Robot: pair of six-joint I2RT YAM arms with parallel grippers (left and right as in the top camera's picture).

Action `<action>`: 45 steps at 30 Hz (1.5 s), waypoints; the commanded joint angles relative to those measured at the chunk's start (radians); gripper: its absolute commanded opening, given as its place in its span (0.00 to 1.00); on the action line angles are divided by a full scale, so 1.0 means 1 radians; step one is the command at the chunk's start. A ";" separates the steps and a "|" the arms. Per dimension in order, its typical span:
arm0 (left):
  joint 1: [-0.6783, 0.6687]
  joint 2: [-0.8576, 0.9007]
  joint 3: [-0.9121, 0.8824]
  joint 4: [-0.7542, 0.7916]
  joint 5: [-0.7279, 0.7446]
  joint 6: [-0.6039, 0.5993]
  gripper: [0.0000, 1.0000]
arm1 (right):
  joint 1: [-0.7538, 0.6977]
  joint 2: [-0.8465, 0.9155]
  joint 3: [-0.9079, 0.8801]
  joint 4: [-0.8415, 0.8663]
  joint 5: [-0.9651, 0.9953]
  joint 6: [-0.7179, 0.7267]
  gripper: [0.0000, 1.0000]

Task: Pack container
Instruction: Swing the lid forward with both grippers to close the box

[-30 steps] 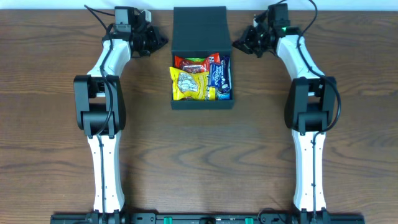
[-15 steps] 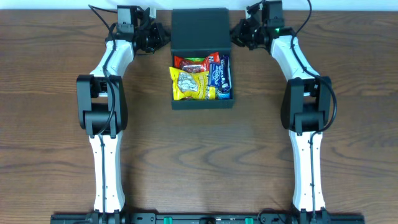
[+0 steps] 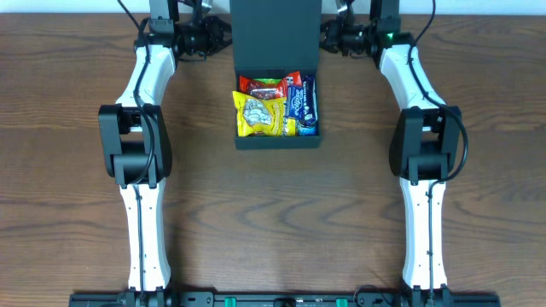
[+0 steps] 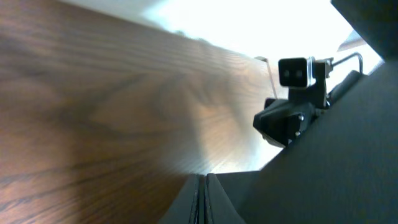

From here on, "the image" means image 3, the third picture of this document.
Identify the blue Dairy Milk chocolate bar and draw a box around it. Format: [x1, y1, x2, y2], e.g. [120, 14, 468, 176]
[300, 75, 317, 127]

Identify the red Hacks candy bag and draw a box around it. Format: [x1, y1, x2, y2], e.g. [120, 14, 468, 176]
[239, 72, 302, 100]

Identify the black box with lid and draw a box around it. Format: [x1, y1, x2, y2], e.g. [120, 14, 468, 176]
[230, 0, 322, 149]

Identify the Haribo worms candy bag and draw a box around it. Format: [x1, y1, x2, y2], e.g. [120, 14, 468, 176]
[254, 78, 281, 86]

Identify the blue Eclipse mints box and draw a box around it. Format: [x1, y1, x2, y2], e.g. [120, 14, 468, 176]
[286, 85, 305, 119]

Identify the yellow Hacks candy bag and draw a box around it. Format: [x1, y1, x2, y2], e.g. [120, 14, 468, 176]
[232, 91, 297, 137]

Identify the blue Oreo cookie pack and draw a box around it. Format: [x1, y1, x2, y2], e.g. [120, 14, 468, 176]
[297, 121, 317, 136]

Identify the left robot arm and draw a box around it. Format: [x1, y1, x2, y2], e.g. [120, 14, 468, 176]
[98, 0, 231, 298]

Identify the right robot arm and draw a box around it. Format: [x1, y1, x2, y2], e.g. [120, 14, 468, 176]
[320, 0, 468, 299]

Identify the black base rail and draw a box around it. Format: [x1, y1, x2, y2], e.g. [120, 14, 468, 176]
[68, 287, 501, 307]

